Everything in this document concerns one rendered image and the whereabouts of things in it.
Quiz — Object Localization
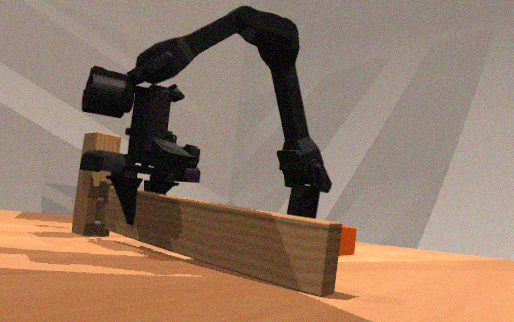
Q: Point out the brown wooden rail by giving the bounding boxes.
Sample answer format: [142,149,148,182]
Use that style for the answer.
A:
[105,186,343,297]

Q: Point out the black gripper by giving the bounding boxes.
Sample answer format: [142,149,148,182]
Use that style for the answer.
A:
[80,120,200,224]

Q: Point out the brown wooden post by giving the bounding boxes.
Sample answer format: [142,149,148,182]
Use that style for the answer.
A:
[71,132,121,236]

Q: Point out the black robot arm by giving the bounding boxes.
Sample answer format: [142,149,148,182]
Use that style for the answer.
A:
[81,6,332,219]

